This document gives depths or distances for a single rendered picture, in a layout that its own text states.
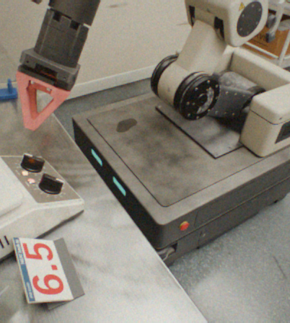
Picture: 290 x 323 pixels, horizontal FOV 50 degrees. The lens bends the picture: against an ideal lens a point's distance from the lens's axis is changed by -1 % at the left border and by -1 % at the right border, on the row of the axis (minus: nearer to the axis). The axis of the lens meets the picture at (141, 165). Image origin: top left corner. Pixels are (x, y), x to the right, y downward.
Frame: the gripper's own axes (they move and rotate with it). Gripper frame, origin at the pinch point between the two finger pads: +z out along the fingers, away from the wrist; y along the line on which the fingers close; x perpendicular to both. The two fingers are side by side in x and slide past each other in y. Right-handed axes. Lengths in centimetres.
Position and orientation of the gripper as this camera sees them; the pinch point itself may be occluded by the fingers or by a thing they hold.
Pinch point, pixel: (34, 120)
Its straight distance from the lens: 46.9
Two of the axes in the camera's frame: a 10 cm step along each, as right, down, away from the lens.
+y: 1.0, 4.1, -9.1
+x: 9.0, 3.5, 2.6
